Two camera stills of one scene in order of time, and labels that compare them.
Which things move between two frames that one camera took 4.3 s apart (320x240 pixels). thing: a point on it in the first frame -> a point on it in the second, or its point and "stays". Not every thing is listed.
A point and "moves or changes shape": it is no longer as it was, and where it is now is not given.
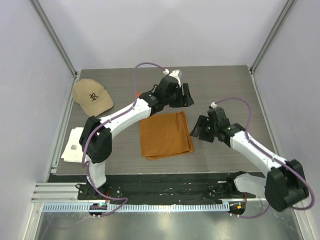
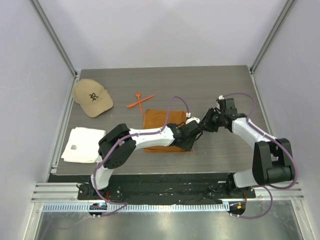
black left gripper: [184, 100] -> [188, 147]
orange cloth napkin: [164, 135] moves or changes shape
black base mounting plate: [166, 188] stays
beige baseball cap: [92, 97] stays
